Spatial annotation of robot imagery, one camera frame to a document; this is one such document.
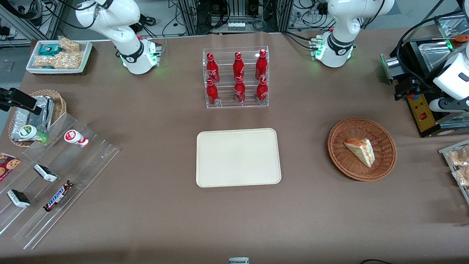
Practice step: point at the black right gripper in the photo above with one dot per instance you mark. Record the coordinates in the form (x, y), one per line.
(17, 98)

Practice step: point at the triangular sandwich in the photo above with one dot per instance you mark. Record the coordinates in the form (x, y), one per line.
(362, 150)

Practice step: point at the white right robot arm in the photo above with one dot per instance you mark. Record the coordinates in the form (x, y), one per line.
(128, 40)

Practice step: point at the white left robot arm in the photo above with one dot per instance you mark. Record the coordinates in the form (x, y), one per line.
(340, 36)

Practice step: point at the tan wicker basket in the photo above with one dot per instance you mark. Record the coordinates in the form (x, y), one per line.
(60, 104)

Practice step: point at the white rectangular snack tray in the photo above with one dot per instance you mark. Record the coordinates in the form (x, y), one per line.
(86, 55)

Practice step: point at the beige plastic serving tray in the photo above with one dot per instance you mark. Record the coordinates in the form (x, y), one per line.
(238, 157)

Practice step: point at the brown round wicker basket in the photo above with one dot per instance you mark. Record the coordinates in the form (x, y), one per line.
(383, 161)

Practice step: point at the grey rectangular snack tray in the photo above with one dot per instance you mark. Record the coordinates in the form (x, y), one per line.
(445, 152)

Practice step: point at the silver foil wrapped pack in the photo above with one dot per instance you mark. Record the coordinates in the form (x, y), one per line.
(47, 110)
(20, 121)

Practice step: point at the green label yogurt bottle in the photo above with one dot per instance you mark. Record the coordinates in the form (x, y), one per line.
(31, 132)

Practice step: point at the wrapped rice crisp bar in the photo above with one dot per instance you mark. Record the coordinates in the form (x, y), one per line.
(60, 60)
(462, 176)
(460, 157)
(69, 44)

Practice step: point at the teal snack packet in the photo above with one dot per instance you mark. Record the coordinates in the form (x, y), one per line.
(49, 49)

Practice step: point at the red cap yogurt bottle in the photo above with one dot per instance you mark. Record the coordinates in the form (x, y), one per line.
(73, 137)

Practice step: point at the chocolate chip cookie pack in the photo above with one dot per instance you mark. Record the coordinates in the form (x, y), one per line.
(8, 165)

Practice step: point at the black white snack bar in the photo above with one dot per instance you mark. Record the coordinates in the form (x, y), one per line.
(19, 198)
(45, 172)

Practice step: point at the clear acrylic stepped shelf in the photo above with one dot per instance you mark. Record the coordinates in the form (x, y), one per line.
(84, 161)

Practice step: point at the Snickers chocolate bar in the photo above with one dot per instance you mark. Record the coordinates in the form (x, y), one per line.
(58, 196)

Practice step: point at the red cola bottle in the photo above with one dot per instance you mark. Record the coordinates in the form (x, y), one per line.
(261, 91)
(212, 69)
(211, 94)
(238, 68)
(239, 92)
(261, 66)

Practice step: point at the clear acrylic bottle rack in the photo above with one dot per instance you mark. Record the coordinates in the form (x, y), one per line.
(226, 101)

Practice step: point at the white power strip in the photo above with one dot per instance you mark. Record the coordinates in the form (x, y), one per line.
(236, 26)

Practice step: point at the white labelled box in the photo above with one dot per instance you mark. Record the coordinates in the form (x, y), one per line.
(239, 260)

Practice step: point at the black food warmer yellow panel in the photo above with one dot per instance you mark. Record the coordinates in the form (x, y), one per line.
(423, 113)

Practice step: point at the orange food piece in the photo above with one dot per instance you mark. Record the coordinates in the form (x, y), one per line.
(462, 37)

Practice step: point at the aluminium frame rack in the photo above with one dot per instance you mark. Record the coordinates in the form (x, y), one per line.
(190, 16)

